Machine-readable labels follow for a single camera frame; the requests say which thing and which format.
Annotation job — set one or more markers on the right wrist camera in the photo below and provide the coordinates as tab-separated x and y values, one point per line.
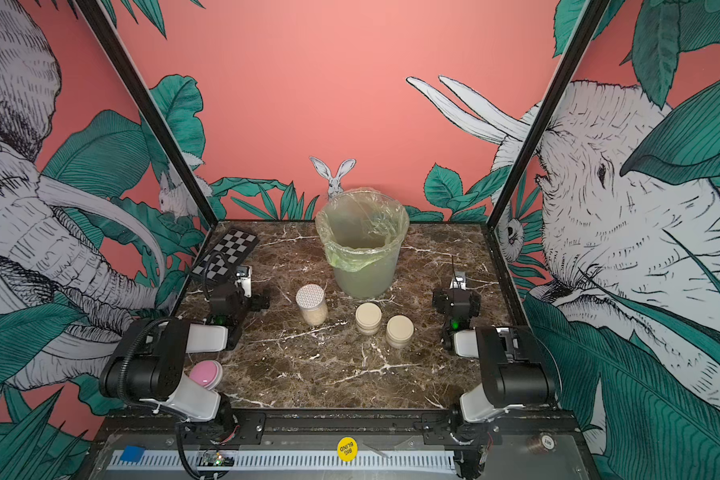
459	280

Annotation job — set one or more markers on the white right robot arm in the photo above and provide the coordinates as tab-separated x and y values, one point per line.
512	368

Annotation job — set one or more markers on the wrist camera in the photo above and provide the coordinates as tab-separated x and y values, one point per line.
459	280
243	277

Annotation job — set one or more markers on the yellow round sticker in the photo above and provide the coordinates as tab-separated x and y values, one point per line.
347	449

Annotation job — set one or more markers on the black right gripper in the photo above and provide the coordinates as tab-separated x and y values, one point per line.
443	298

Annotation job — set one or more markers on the blue tape piece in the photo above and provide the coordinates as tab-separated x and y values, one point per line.
132	454

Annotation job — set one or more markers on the white bin with green bag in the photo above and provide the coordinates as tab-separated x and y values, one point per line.
362	231

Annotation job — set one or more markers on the copper wire spool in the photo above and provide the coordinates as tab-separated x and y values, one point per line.
541	443

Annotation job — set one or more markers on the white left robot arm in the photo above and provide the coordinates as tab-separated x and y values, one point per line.
147	367

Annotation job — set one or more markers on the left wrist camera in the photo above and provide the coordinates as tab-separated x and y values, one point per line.
243	277

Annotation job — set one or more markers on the rice jar with beige lid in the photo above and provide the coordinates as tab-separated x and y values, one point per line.
399	331

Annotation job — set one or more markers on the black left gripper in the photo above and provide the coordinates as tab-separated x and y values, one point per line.
257	304

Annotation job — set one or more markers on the pink round button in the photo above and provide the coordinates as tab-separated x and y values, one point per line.
207	373

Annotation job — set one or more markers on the black white checkerboard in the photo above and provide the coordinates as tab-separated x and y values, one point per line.
220	263

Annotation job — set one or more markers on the white slotted cable duct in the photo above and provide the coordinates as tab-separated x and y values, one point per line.
282	460

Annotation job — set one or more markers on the jar with patterned lid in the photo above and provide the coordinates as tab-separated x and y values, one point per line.
310	299

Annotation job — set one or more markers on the small green circuit board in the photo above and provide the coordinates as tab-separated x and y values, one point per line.
216	460

